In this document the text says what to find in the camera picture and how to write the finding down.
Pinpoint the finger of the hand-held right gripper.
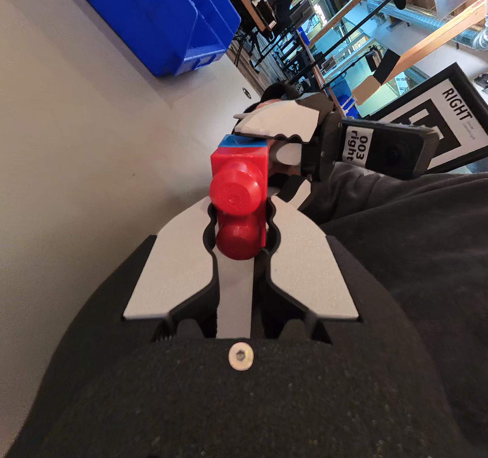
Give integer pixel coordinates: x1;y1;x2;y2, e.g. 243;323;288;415
233;100;319;144
269;142;306;164

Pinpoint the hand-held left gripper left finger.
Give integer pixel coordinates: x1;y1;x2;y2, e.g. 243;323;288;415
123;198;221;337

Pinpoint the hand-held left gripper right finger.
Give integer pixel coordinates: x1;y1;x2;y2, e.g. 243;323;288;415
263;195;360;337

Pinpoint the blue toy block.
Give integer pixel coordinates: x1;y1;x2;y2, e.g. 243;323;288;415
217;134;267;150

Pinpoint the red two-stud block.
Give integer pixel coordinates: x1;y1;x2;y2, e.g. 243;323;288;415
209;146;269;261

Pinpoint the blue plastic bin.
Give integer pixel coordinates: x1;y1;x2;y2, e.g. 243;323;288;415
61;0;241;78

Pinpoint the grey desk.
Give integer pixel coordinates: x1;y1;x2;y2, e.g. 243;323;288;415
0;0;277;439

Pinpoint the person's right hand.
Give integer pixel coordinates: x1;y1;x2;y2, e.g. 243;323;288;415
255;99;292;112

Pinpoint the black and white patterned poster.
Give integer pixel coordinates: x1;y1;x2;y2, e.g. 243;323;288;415
368;63;488;173

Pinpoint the person's dark clothing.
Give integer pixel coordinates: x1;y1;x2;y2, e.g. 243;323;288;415
305;161;488;458

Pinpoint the silver air duct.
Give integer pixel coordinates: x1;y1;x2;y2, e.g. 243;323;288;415
368;0;488;49

